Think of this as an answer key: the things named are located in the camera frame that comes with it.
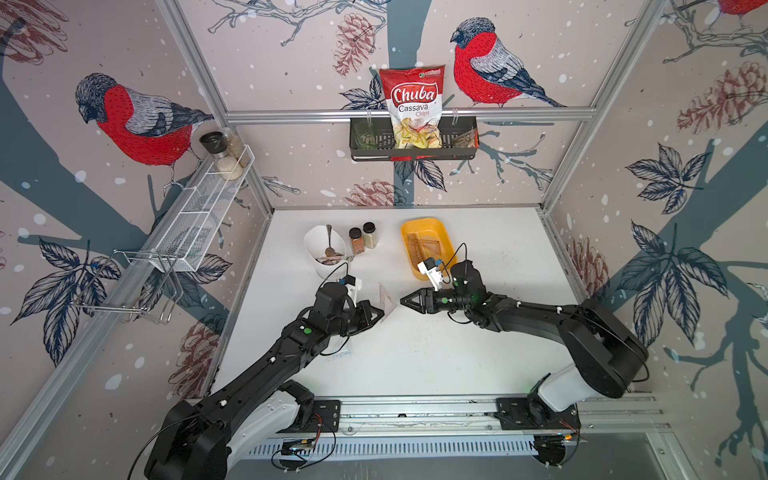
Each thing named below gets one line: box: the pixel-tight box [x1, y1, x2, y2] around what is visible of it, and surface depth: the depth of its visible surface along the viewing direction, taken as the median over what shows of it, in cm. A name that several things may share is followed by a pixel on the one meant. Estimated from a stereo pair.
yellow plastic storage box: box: [401, 218, 459, 280], surface depth 112 cm
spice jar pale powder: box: [363, 222, 379, 249], surface depth 106 cm
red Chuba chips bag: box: [379, 65, 446, 149], surface depth 84 cm
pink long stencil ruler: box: [407, 232, 424, 270], surface depth 111 cm
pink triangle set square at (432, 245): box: [420, 239, 441, 256], surface depth 112 cm
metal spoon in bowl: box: [325, 224, 336, 258], surface depth 103 cm
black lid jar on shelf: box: [199, 131, 229, 159], surface depth 81 cm
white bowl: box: [303, 224, 347, 278], surface depth 94 cm
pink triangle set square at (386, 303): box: [379, 282, 398, 324], surface depth 84 cm
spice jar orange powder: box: [349, 227, 365, 254], surface depth 103 cm
